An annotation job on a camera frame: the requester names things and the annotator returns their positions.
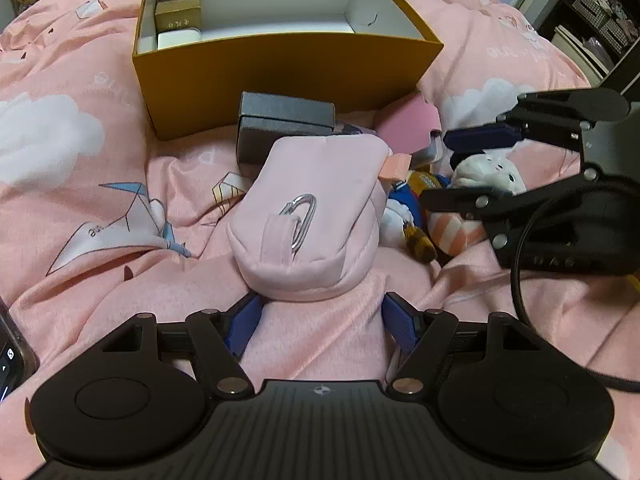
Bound pink printed blanket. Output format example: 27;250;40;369
0;0;640;480

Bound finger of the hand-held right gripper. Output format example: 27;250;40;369
442;87;631;155
420;172;599;249

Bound white plush dog black ears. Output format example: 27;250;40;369
430;152;528;261

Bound pink leather case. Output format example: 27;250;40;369
375;92;443;168

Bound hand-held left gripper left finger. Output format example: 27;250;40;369
92;292;263;398

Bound checkered storage basket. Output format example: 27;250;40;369
570;0;640;56

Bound black cable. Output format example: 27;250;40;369
510;182;640;393

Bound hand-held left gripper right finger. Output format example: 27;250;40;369
382;292;553;398

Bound small gold box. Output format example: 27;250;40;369
154;0;202;32

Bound small white box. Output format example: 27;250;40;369
157;29;202;52

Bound dark storage shelf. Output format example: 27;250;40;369
542;0;640;91

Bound grey rectangular box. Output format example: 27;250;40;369
236;91;337;167

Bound brown plush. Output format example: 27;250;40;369
380;170;441;265

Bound pink fabric pouch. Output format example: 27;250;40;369
227;135;411;303

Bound yellow cardboard box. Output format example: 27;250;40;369
131;0;445;142

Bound smartphone in clear case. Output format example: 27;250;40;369
0;300;40;403

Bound silver carabiner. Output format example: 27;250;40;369
279;193;318;251

